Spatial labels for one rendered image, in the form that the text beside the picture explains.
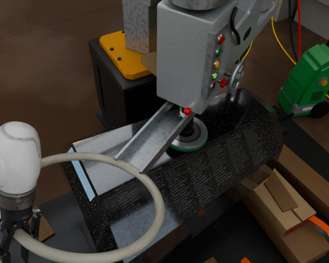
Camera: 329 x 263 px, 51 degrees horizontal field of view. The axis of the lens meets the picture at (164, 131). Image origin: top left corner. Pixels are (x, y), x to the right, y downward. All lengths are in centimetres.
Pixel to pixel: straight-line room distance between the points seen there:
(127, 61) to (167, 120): 88
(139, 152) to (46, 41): 283
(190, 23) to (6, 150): 70
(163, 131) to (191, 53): 35
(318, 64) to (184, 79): 175
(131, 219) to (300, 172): 144
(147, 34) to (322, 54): 143
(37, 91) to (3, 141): 258
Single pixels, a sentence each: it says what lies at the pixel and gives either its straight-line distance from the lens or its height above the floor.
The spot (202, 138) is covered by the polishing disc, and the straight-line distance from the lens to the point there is 165.
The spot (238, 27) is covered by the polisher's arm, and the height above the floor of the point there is 137.
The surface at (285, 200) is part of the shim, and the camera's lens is 231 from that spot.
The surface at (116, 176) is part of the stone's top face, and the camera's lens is 158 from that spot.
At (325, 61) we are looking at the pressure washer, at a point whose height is 56.
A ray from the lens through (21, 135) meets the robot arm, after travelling 80.
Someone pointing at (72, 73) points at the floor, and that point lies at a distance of 349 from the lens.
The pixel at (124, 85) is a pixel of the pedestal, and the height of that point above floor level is 74.
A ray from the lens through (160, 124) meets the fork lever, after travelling 143.
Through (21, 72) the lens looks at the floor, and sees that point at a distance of 364.
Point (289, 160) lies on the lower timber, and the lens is 269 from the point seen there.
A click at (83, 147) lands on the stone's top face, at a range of 171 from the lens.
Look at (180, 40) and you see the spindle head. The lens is 125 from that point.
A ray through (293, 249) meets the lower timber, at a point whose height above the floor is 14.
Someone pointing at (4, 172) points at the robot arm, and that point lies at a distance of 84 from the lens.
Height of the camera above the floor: 211
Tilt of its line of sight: 48 degrees down
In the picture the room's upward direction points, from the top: 2 degrees clockwise
